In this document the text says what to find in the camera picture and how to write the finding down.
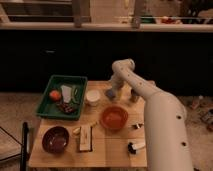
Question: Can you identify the blue sponge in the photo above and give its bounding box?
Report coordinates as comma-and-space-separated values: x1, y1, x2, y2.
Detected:
105, 89, 116, 100

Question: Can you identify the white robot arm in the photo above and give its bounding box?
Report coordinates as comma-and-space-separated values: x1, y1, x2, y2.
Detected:
110, 59, 194, 171

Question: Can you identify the orange bowl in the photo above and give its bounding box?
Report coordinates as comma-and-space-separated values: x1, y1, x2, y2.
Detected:
99, 106, 128, 131

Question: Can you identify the purple bowl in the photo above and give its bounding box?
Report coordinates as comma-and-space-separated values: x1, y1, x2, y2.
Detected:
42, 126, 69, 154

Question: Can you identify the metal cup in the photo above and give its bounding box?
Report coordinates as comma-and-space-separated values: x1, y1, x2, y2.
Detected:
130, 90, 140, 103

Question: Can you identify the white cup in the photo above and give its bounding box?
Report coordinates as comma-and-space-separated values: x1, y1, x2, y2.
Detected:
86, 90, 100, 106

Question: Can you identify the green vegetable in tray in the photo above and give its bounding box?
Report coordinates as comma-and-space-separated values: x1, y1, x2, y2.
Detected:
72, 87, 80, 104

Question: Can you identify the silver fork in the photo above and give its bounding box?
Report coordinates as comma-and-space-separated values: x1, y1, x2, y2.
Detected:
131, 123, 144, 130

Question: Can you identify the wooden block with dark edge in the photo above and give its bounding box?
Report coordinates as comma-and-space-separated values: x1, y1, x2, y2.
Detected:
79, 125, 92, 152

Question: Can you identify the green plastic tray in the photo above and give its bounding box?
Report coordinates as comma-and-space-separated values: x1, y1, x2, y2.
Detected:
37, 75, 87, 120

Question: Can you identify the orange fruit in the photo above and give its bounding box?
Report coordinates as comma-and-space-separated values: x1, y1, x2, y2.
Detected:
49, 90, 62, 101

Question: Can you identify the white handled black brush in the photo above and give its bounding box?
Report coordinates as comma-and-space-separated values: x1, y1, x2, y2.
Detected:
128, 142, 145, 154

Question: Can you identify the black chair frame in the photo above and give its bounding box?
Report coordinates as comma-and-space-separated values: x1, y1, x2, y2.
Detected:
0, 122, 30, 171

